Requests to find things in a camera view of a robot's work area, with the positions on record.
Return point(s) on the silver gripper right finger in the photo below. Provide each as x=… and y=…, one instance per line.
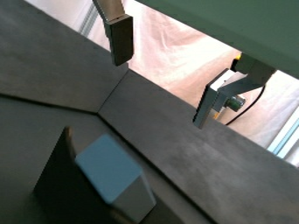
x=249, y=74

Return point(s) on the black curved fixture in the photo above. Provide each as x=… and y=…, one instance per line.
x=70, y=199

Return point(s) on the blue rectangular block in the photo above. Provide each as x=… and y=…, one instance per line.
x=118, y=178

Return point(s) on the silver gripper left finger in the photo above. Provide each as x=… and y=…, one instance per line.
x=120, y=29

